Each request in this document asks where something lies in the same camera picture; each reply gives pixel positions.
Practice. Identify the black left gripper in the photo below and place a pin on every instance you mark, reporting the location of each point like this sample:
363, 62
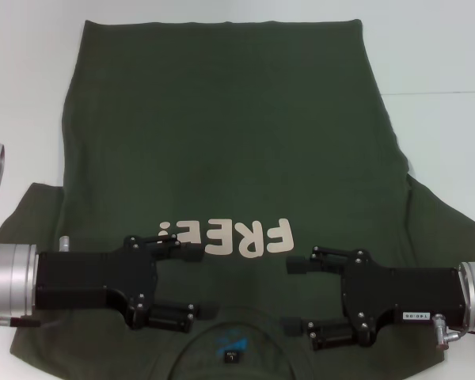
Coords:
91, 279

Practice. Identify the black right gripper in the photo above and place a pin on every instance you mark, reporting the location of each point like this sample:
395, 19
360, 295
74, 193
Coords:
400, 293

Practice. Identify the dark green printed t-shirt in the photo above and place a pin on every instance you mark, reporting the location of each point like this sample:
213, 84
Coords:
229, 138

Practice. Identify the small silver cylindrical post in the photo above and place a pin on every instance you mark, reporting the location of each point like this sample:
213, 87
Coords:
65, 243

